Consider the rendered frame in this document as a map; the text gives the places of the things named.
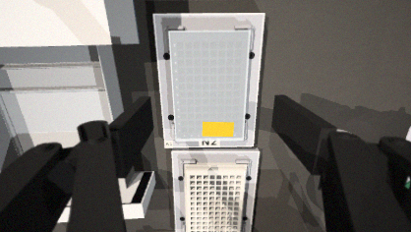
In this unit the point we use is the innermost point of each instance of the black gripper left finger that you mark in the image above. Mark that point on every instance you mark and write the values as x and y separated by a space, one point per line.
104 154

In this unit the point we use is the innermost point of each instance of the white multiwell plate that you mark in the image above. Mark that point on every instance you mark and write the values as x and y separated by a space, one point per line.
214 196

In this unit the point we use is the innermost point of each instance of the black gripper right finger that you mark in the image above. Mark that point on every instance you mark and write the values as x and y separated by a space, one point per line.
363 184

